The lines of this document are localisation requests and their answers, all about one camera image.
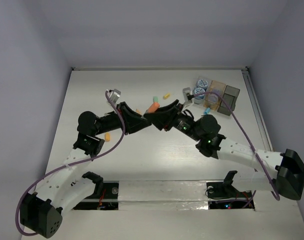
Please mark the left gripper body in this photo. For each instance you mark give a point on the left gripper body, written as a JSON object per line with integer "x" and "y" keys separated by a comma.
{"x": 109, "y": 123}

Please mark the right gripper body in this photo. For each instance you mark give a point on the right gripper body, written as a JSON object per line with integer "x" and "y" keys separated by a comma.
{"x": 184, "y": 125}

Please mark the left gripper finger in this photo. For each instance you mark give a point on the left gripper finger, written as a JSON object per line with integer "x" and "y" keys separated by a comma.
{"x": 136, "y": 124}
{"x": 128, "y": 115}

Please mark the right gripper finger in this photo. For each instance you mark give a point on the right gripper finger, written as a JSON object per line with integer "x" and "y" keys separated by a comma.
{"x": 159, "y": 123}
{"x": 163, "y": 114}

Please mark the orange eraser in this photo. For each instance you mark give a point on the orange eraser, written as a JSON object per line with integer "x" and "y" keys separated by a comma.
{"x": 153, "y": 107}

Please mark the blue lid jar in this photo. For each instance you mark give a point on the blue lid jar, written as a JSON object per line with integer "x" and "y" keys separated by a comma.
{"x": 202, "y": 83}
{"x": 199, "y": 95}

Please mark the clear jar blue clips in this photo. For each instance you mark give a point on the clear jar blue clips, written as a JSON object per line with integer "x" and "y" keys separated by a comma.
{"x": 217, "y": 91}

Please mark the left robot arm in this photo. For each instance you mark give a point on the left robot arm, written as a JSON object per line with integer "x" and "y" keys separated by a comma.
{"x": 41, "y": 207}

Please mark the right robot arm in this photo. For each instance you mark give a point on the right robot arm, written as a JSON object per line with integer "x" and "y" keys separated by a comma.
{"x": 279, "y": 172}

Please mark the orange-yellow eraser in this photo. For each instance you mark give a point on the orange-yellow eraser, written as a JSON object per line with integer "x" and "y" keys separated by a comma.
{"x": 107, "y": 137}

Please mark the green eraser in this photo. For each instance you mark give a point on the green eraser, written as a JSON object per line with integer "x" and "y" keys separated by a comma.
{"x": 155, "y": 99}

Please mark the yellow eraser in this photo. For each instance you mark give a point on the yellow eraser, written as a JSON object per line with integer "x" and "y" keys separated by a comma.
{"x": 166, "y": 96}

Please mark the small blue eraser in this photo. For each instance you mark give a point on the small blue eraser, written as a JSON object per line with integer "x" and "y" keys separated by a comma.
{"x": 207, "y": 111}

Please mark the amber plastic bin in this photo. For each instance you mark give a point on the amber plastic bin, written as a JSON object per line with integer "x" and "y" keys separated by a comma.
{"x": 215, "y": 84}

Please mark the clear plastic bin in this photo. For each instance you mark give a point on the clear plastic bin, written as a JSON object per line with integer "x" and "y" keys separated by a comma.
{"x": 207, "y": 89}

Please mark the grey plastic bin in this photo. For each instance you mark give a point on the grey plastic bin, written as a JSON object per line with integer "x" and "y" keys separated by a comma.
{"x": 230, "y": 96}

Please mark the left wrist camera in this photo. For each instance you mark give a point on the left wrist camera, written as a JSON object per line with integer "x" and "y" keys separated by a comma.
{"x": 113, "y": 95}

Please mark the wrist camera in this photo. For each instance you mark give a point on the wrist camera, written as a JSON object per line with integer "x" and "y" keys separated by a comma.
{"x": 188, "y": 98}
{"x": 113, "y": 95}

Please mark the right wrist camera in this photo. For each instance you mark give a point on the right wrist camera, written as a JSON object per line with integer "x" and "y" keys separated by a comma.
{"x": 188, "y": 98}

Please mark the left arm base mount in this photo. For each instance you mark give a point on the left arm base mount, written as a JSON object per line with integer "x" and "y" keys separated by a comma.
{"x": 106, "y": 200}

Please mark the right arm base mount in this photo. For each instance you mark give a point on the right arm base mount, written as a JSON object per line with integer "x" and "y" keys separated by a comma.
{"x": 221, "y": 197}

